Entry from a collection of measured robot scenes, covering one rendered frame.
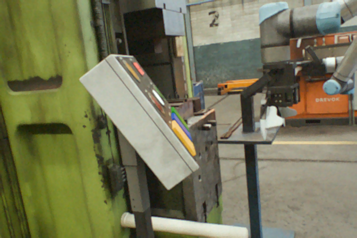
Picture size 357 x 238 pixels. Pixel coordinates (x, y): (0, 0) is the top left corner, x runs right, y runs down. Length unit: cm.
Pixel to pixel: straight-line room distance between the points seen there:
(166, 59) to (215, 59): 755
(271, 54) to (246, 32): 809
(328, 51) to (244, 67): 462
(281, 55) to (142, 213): 55
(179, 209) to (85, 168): 47
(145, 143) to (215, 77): 859
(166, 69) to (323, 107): 351
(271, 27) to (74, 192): 91
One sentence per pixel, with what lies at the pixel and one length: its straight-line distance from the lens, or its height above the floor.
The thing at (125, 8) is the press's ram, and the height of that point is 138.
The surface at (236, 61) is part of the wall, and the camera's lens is 899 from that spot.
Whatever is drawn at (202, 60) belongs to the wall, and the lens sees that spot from 925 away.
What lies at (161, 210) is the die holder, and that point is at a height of 53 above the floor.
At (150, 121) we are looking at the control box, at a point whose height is 107.
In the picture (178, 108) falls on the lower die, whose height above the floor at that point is 98.
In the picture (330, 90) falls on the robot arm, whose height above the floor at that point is 95.
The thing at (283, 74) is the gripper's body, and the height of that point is 111.
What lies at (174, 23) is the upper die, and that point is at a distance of 130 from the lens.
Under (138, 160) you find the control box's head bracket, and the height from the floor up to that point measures 94.
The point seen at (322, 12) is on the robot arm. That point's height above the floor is 125.
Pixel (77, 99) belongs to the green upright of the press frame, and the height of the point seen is 109.
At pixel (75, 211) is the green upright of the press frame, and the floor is 64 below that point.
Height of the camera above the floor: 118
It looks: 11 degrees down
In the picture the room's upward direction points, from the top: 7 degrees counter-clockwise
